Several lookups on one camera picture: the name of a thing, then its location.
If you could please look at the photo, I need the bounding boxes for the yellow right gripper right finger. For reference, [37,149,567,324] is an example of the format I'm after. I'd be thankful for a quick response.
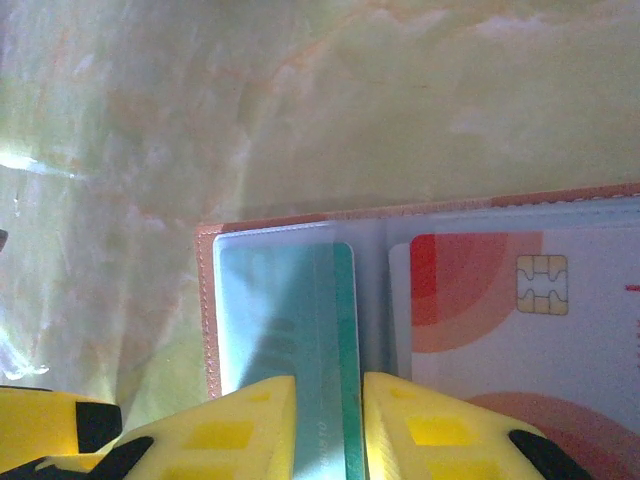
[362,372,596,480]

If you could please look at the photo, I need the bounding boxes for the white card red circles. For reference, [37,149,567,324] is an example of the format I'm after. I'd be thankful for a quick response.
[389,232,640,480]

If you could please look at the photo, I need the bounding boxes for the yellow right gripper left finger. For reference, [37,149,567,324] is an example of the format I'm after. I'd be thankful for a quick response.
[92,374,300,480]

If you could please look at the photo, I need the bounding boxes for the teal bank card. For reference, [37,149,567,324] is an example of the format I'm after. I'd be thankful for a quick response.
[217,242,364,480]

